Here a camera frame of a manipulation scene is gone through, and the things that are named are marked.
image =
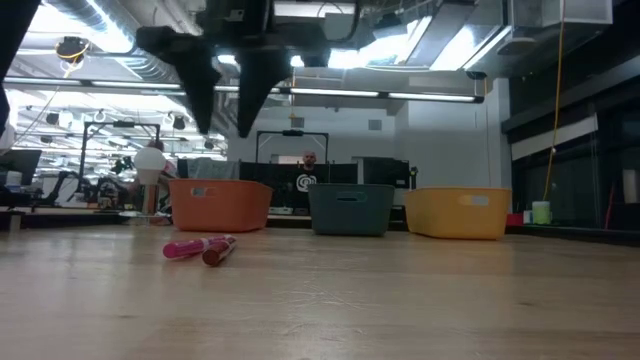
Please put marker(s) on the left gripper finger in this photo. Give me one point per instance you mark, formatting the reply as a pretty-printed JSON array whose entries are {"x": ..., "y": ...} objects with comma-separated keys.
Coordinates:
[
  {"x": 197, "y": 75},
  {"x": 257, "y": 80}
]

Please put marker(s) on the pink marker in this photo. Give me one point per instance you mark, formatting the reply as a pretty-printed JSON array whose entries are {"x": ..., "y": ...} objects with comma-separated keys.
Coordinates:
[{"x": 187, "y": 247}]

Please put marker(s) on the brown marker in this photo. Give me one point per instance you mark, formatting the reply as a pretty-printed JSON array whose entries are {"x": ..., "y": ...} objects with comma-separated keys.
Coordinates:
[{"x": 216, "y": 254}]

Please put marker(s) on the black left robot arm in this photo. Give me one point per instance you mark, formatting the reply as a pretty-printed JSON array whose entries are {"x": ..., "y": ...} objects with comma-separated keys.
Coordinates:
[{"x": 12, "y": 20}]

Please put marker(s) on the white bulb chrome lamp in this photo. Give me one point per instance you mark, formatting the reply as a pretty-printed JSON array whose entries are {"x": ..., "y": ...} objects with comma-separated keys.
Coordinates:
[{"x": 150, "y": 162}]

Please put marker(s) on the black partition screen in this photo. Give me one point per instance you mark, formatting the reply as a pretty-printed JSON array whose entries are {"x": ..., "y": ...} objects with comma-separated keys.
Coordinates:
[{"x": 345, "y": 172}]

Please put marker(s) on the orange plastic bin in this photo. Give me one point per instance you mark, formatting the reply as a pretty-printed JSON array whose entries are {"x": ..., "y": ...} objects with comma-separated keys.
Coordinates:
[{"x": 220, "y": 210}]

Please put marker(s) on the teal plastic bin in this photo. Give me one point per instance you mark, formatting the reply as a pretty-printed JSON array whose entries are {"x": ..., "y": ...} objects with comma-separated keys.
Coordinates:
[{"x": 350, "y": 215}]

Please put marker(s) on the long led light bar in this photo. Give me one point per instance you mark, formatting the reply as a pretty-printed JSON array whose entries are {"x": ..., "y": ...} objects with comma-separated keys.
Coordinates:
[{"x": 430, "y": 96}]

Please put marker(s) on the black monitor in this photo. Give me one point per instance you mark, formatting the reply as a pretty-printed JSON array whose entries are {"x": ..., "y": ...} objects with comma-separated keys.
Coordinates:
[{"x": 20, "y": 165}]

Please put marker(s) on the yellow plastic bin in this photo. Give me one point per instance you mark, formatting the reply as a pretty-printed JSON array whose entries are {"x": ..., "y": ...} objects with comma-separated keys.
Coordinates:
[{"x": 457, "y": 217}]

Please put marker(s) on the small red box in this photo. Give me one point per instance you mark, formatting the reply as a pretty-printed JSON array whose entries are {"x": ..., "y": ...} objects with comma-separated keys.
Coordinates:
[{"x": 514, "y": 219}]

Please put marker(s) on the green white cup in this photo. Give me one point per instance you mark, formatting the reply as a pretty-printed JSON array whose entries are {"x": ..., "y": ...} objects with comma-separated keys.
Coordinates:
[{"x": 541, "y": 212}]

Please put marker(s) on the black rig frame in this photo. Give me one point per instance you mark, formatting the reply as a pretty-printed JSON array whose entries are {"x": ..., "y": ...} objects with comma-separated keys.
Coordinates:
[
  {"x": 122, "y": 124},
  {"x": 292, "y": 133}
]

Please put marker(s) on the black aluminium table frame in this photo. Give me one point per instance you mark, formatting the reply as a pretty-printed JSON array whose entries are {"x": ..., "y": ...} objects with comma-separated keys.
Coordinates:
[{"x": 575, "y": 234}]

